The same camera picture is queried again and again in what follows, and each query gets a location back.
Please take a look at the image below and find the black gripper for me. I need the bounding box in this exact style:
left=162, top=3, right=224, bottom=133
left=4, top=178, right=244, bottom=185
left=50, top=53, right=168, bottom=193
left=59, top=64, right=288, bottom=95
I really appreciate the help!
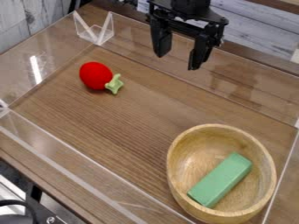
left=147, top=0, right=230, bottom=70

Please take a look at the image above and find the green rectangular block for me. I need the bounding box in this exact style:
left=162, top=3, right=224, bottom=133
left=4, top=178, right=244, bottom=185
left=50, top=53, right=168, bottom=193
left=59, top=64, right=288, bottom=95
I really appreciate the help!
left=187, top=152, right=252, bottom=208

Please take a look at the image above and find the light wooden bowl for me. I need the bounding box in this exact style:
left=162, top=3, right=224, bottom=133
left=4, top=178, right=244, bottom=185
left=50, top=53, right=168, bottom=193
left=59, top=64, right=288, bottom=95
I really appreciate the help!
left=166, top=123, right=276, bottom=224

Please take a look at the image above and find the red plush strawberry toy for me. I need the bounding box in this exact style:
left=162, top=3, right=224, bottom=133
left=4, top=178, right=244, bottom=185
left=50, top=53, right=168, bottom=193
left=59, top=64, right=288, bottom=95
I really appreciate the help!
left=79, top=61, right=124, bottom=95

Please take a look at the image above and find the black cable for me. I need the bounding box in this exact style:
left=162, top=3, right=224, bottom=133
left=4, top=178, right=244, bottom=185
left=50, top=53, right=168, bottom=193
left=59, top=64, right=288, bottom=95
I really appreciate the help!
left=0, top=199, right=40, bottom=224

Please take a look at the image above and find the clear acrylic corner bracket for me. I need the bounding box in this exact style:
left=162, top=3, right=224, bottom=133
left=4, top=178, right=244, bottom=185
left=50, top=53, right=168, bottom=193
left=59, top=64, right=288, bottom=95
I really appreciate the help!
left=72, top=11, right=115, bottom=46

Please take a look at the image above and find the black metal table bracket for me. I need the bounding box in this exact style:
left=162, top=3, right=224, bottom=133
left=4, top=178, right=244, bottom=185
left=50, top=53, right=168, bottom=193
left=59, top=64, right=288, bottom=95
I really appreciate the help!
left=26, top=185, right=67, bottom=224

